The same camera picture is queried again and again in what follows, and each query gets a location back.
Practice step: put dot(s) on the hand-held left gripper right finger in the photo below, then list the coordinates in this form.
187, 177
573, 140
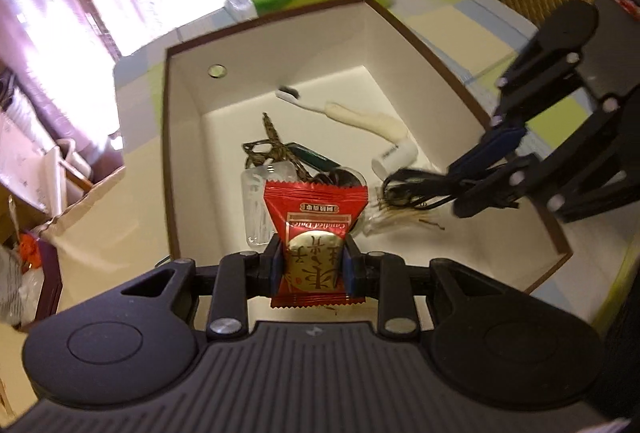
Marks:
348, 265

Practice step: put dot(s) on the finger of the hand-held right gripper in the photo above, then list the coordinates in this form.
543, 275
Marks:
500, 193
545, 63

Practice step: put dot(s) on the white electric toothbrush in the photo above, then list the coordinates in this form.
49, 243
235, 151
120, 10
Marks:
370, 123

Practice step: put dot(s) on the brown cardboard box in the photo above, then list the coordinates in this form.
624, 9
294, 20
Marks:
400, 48

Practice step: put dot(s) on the red snack packet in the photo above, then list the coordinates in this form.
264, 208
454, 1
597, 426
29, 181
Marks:
312, 218

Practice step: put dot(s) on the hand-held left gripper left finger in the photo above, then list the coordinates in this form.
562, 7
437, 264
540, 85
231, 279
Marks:
275, 265

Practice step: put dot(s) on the dark green packet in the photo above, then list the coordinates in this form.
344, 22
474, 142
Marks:
310, 155

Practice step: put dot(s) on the clear plastic bag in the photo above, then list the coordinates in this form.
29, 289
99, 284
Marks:
255, 208

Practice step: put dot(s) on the bag of cotton swabs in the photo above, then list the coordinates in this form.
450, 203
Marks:
395, 215

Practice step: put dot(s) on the cardboard box flaps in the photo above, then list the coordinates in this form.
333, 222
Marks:
85, 213

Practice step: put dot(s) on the dark red box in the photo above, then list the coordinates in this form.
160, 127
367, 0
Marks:
47, 283

